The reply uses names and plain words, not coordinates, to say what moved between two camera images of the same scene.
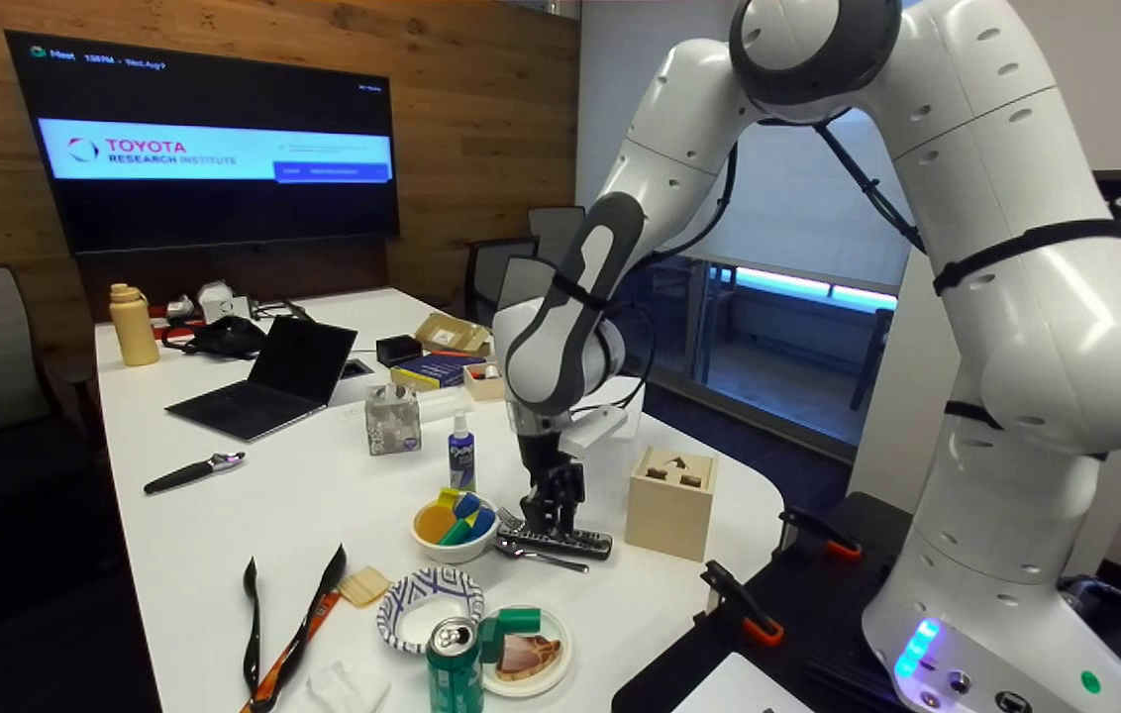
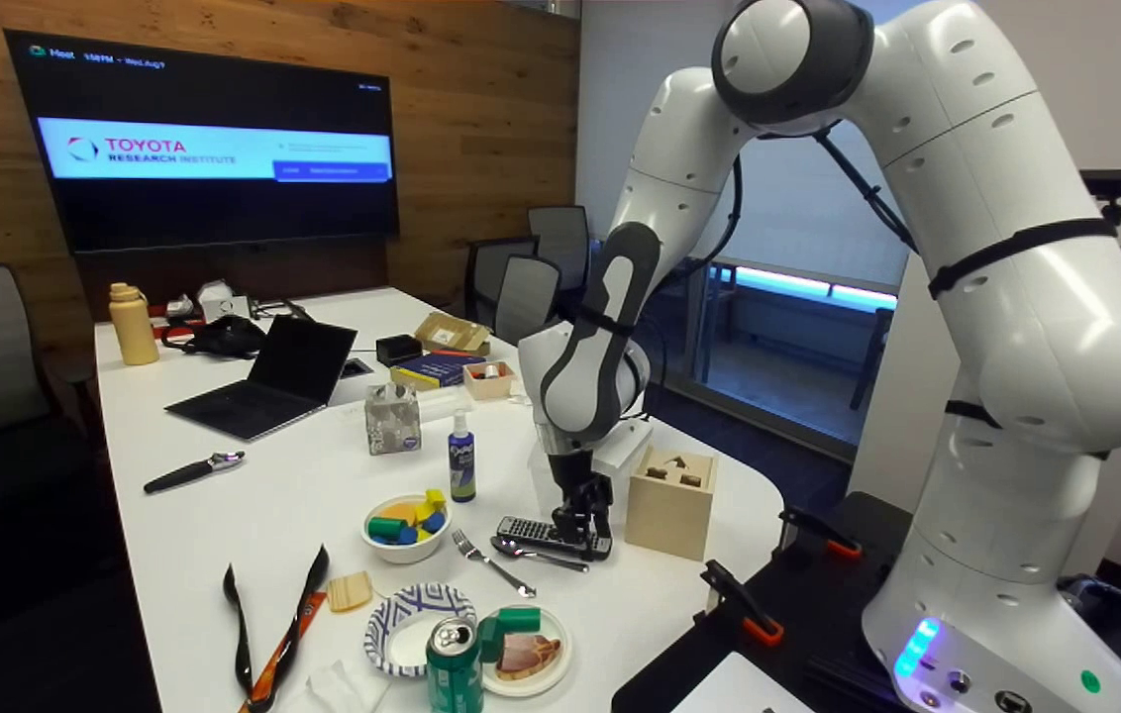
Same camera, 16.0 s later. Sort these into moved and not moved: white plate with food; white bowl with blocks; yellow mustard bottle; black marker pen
Moved: white bowl with blocks
Not moved: black marker pen; white plate with food; yellow mustard bottle
